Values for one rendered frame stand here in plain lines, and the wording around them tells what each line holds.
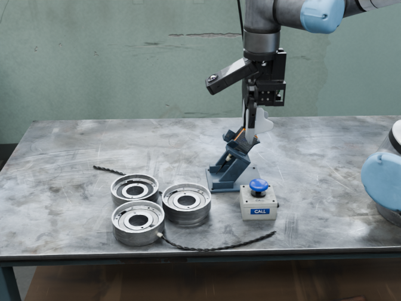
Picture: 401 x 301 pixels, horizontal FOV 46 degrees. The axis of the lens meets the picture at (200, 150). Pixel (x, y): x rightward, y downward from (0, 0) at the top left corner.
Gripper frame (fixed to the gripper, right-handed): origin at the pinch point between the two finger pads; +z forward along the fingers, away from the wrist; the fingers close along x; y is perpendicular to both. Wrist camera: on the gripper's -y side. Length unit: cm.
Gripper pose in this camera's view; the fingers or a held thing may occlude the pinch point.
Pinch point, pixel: (246, 135)
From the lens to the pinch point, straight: 108.2
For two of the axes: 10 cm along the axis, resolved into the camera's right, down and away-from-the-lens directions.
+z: 0.0, 8.7, 4.9
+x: -0.9, -4.9, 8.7
